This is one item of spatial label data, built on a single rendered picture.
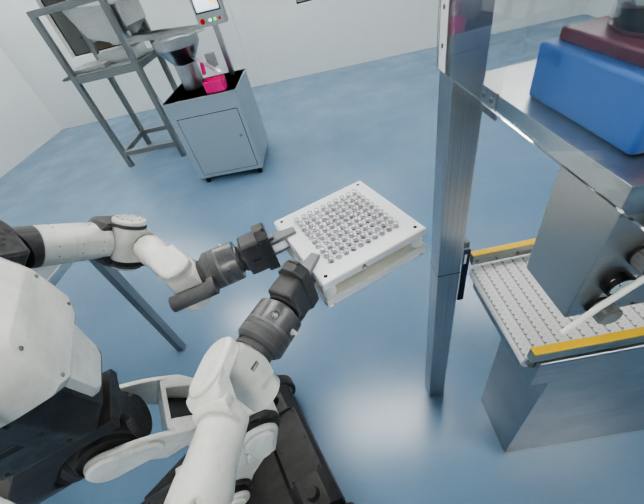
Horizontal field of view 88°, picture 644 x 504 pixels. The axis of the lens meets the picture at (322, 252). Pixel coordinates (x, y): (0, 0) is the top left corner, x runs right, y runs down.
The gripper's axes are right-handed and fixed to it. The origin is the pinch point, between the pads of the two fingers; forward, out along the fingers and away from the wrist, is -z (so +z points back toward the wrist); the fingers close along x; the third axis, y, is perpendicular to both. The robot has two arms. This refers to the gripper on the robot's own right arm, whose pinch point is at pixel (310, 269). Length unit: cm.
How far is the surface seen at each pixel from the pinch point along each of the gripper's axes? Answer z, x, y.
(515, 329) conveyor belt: -14.1, 21.6, 37.7
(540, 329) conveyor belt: -15.8, 21.5, 42.1
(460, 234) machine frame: -28.9, 11.0, 22.5
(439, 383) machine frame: -26, 92, 20
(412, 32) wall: -498, 89, -146
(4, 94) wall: -163, 23, -615
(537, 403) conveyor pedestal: -17, 58, 49
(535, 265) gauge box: -10.8, -2.3, 37.1
